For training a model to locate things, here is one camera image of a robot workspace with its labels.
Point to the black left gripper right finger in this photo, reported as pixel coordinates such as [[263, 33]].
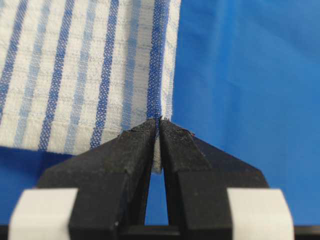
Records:
[[212, 195]]

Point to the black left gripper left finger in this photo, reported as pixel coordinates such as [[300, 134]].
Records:
[[88, 197]]

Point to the white blue striped towel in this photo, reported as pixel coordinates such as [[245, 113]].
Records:
[[75, 74]]

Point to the blue table cloth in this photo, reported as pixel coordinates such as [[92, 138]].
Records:
[[247, 81]]

